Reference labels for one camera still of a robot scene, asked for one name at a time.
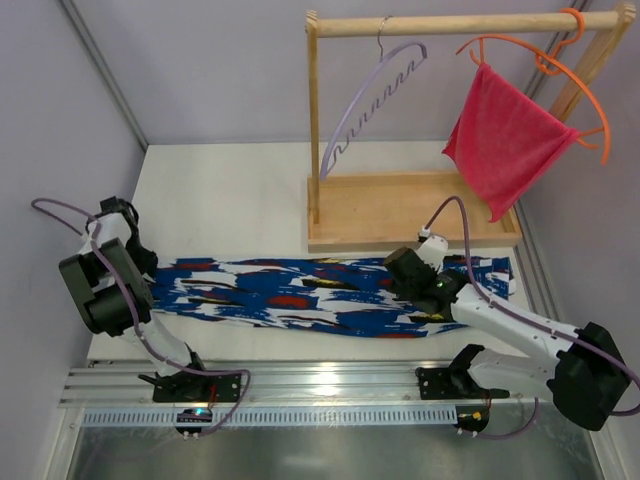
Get blue patterned trousers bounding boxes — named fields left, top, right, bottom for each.
left=147, top=254, right=516, bottom=340

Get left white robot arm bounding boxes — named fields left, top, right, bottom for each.
left=59, top=197, right=205, bottom=394

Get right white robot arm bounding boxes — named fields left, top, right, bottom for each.
left=383, top=247, right=634, bottom=431

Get lilac clothes hanger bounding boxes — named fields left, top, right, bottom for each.
left=319, top=15, right=428, bottom=180

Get orange clothes hanger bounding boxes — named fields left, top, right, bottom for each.
left=456, top=7, right=612, bottom=165

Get wooden clothes rack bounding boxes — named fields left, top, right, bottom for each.
left=305, top=1, right=636, bottom=253

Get pink cloth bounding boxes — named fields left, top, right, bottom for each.
left=443, top=63, right=579, bottom=223

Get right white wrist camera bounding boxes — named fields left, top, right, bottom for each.
left=415, top=227, right=449, bottom=272

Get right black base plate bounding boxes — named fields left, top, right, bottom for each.
left=415, top=367, right=510, bottom=400

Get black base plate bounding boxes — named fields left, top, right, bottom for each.
left=415, top=367, right=510, bottom=400
left=138, top=371, right=242, bottom=403

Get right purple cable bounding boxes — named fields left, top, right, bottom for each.
left=424, top=195, right=640, bottom=441

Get purple cable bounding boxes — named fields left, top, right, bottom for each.
left=30, top=197, right=251, bottom=437
left=424, top=195, right=640, bottom=441

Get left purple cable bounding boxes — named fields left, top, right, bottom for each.
left=30, top=197, right=251, bottom=437

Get slotted cable duct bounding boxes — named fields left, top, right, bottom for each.
left=81, top=404, right=458, bottom=429

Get aluminium mounting rail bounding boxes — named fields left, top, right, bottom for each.
left=58, top=358, right=561, bottom=407

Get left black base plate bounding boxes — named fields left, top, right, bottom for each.
left=138, top=371, right=242, bottom=403

